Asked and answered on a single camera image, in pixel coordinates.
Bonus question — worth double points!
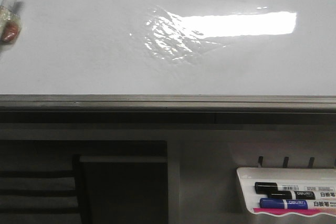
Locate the white whiteboard marker with tape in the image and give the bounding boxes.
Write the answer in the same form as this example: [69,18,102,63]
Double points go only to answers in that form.
[1,0,21,43]

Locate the black metal hook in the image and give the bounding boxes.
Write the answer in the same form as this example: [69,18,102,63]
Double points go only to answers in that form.
[282,156,289,168]
[257,156,264,168]
[308,157,315,168]

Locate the white whiteboard with grey frame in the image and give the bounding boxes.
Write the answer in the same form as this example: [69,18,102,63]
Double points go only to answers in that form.
[1,0,335,124]

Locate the black capped whiteboard marker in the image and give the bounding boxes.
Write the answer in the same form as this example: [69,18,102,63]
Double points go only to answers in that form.
[254,182,335,194]

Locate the white plastic marker tray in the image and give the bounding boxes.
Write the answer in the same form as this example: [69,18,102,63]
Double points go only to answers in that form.
[236,167,335,223]

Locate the blue capped whiteboard marker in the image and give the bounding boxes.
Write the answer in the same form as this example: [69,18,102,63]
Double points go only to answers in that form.
[259,198,335,210]

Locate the dark chair with slats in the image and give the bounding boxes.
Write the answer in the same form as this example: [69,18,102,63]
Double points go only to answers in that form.
[1,155,93,223]

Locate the pink whiteboard marker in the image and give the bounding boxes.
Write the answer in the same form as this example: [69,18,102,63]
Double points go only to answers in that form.
[253,208,335,216]

